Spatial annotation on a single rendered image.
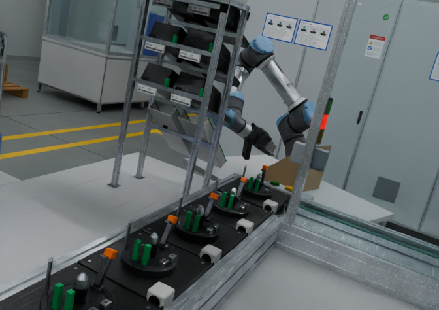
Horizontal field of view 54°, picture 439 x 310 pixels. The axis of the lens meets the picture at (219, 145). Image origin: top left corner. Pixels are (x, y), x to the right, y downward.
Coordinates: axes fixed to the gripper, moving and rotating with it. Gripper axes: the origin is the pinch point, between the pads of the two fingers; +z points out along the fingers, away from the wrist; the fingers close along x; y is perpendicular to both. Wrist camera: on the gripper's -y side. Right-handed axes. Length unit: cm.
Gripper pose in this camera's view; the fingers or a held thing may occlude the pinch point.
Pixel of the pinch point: (271, 155)
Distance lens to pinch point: 213.2
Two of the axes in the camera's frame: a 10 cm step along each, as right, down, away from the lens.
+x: -2.7, -4.7, 8.4
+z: 7.1, 4.8, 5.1
